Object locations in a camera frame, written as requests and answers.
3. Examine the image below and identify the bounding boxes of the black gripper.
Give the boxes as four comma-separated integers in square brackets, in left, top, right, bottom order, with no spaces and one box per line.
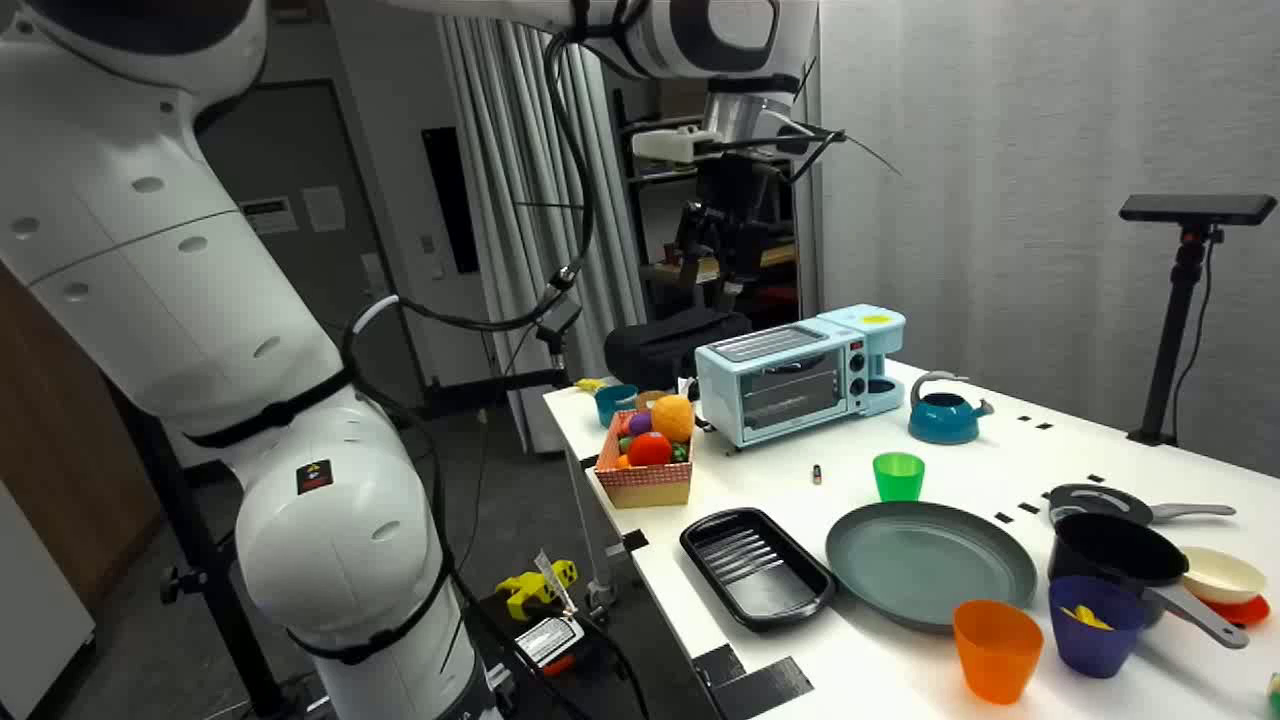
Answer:
[688,154,803,245]

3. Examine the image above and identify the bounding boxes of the yellow toy fry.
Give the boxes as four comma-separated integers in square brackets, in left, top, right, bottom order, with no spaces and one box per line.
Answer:
[1065,601,1115,637]

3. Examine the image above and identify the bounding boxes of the dark blue plastic cup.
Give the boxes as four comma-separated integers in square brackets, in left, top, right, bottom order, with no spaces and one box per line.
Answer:
[1046,570,1152,681]

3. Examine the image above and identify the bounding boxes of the teal small cup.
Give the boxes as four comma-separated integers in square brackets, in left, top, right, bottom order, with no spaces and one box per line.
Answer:
[591,380,646,431]

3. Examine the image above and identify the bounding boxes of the green plastic cup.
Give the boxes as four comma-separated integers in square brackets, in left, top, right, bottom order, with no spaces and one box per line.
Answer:
[871,448,928,509]

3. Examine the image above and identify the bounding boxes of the grey round plate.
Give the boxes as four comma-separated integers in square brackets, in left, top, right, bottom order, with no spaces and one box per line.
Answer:
[825,499,1040,631]

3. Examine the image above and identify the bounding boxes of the orange plastic cup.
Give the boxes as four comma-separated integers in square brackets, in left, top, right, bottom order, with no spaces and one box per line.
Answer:
[950,596,1050,706]

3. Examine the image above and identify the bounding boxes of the red small plate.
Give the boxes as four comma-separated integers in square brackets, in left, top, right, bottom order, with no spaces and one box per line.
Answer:
[1194,591,1274,631]

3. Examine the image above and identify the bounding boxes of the black bag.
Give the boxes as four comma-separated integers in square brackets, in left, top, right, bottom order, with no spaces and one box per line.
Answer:
[601,308,756,390]

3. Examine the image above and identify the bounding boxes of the light blue toaster oven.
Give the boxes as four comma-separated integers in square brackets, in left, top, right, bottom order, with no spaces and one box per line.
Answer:
[692,298,911,453]

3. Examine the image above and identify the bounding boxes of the white curtain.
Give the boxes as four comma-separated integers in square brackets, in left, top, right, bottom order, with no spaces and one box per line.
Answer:
[438,13,652,457]

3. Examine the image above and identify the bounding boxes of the orange plush fruit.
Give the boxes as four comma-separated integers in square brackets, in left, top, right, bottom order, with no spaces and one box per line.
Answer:
[648,390,702,448]

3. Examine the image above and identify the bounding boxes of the red plush fruit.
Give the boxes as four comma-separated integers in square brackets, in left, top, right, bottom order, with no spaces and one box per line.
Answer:
[624,426,678,468]

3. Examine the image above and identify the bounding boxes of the grey curtain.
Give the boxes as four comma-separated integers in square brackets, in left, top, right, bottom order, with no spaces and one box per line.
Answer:
[816,0,1280,476]

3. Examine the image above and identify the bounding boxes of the teal toy kettle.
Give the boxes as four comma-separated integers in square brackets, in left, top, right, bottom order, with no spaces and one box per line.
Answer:
[908,370,996,448]

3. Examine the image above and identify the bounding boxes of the red checkered fruit basket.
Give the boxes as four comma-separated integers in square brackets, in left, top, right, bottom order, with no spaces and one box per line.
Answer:
[591,408,696,510]

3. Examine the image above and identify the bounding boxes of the black ridged grill tray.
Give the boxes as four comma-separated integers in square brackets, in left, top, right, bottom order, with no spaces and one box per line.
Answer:
[678,505,840,637]

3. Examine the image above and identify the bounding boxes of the white door sign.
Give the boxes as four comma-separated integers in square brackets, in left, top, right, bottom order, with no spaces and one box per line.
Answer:
[235,195,300,238]
[300,183,347,237]

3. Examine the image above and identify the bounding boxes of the grey door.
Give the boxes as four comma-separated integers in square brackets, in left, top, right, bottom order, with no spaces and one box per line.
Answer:
[197,80,406,405]

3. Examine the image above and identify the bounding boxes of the yellow toy figure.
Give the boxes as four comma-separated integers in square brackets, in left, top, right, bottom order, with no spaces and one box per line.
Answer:
[496,554,586,622]

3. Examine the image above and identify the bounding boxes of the black tripod stand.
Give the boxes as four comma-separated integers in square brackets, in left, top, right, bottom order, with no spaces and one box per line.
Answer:
[1127,215,1227,448]

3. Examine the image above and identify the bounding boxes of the black tape strip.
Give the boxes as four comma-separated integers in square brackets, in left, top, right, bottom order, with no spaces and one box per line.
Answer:
[718,651,816,720]
[692,644,754,692]

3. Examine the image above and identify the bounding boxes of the white labelled device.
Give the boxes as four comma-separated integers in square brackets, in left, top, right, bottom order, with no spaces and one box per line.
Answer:
[512,613,591,676]

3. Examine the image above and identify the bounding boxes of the cream small bowl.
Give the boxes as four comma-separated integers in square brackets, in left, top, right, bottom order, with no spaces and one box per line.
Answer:
[1175,544,1274,607]

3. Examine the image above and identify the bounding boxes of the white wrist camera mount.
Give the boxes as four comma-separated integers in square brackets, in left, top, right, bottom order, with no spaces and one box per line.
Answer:
[624,122,754,169]

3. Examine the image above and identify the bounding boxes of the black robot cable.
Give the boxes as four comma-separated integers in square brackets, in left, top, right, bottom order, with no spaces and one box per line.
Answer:
[344,33,601,390]

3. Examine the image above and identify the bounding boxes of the black camera on tripod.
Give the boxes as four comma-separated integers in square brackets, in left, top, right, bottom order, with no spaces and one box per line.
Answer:
[1115,191,1280,226]

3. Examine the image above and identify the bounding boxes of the black saucepan grey handle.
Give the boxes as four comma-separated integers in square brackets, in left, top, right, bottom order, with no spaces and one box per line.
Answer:
[1050,510,1253,651]

